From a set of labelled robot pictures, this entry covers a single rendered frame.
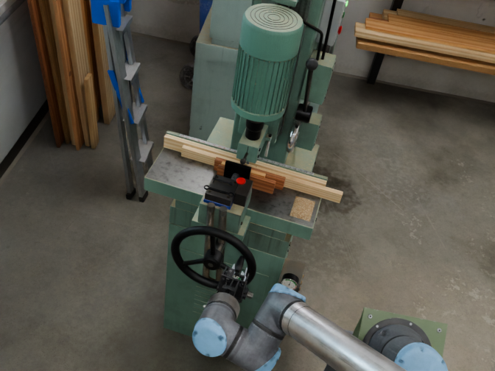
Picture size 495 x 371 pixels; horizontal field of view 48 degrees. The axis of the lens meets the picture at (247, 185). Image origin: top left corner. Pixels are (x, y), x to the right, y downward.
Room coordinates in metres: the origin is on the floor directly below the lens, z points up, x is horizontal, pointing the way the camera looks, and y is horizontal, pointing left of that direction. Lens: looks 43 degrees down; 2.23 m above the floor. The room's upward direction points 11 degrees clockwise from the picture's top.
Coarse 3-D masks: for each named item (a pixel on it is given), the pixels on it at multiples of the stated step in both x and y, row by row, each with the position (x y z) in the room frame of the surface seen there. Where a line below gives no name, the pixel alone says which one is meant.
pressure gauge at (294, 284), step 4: (284, 276) 1.21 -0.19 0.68; (288, 276) 1.21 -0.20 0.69; (292, 276) 1.21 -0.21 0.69; (296, 276) 1.22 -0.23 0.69; (284, 280) 1.20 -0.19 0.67; (288, 280) 1.20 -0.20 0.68; (292, 280) 1.19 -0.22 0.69; (296, 280) 1.20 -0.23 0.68; (284, 284) 1.20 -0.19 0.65; (288, 284) 1.20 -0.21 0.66; (292, 284) 1.20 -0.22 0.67; (296, 284) 1.19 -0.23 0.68; (292, 288) 1.20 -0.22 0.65; (296, 288) 1.19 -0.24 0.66
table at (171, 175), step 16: (160, 160) 1.44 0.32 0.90; (176, 160) 1.46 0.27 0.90; (192, 160) 1.48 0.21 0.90; (160, 176) 1.37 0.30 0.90; (176, 176) 1.38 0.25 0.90; (192, 176) 1.40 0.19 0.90; (208, 176) 1.41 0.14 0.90; (160, 192) 1.34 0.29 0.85; (176, 192) 1.33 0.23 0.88; (192, 192) 1.32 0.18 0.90; (256, 192) 1.38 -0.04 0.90; (288, 192) 1.41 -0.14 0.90; (256, 208) 1.30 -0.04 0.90; (272, 208) 1.31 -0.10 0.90; (288, 208) 1.33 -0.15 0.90; (192, 224) 1.22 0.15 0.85; (256, 224) 1.28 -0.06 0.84; (272, 224) 1.28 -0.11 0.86; (288, 224) 1.27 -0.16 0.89; (304, 224) 1.27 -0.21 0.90
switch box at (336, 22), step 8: (328, 0) 1.71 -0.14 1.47; (344, 0) 1.71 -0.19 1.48; (328, 8) 1.71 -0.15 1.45; (336, 8) 1.71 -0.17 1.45; (344, 8) 1.77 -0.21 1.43; (328, 16) 1.71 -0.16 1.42; (336, 16) 1.70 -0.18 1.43; (320, 24) 1.71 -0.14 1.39; (336, 24) 1.70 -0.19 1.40; (336, 32) 1.70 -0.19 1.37; (328, 40) 1.71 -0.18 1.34
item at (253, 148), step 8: (264, 128) 1.52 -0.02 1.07; (264, 136) 1.50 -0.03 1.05; (240, 144) 1.42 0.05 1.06; (248, 144) 1.42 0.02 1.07; (256, 144) 1.42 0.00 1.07; (240, 152) 1.42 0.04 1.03; (248, 152) 1.41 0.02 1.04; (256, 152) 1.41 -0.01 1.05; (248, 160) 1.41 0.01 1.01; (256, 160) 1.42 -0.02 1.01
